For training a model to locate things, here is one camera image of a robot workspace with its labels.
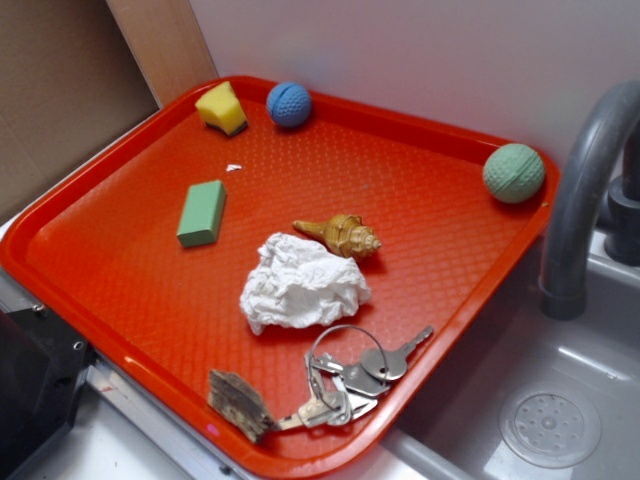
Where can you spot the brown spiral seashell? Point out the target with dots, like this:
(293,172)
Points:
(343,235)

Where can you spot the wooden board strip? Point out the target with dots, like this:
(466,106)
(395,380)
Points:
(167,44)

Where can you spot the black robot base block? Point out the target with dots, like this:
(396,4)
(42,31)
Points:
(44,363)

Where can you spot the red plastic tray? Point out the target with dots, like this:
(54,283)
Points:
(101,251)

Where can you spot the crumpled white tissue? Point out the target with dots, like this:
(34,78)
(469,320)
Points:
(298,284)

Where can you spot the yellow sponge piece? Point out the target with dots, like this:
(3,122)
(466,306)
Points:
(221,109)

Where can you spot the brown cardboard panel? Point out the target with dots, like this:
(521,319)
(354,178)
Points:
(69,87)

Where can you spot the grey toy faucet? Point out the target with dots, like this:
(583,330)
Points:
(599,185)

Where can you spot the blue dimpled ball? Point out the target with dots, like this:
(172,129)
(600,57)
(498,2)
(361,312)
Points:
(289,104)

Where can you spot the grey plastic sink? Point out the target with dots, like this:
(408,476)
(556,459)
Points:
(523,396)

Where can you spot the green dimpled ball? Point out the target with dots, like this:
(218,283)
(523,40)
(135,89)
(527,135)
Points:
(513,173)

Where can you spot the green rectangular block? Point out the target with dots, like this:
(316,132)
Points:
(201,216)

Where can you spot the brown bark piece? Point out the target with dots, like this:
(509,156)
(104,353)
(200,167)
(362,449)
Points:
(232,397)

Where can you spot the silver key bunch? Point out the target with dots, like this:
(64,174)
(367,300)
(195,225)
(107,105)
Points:
(342,393)

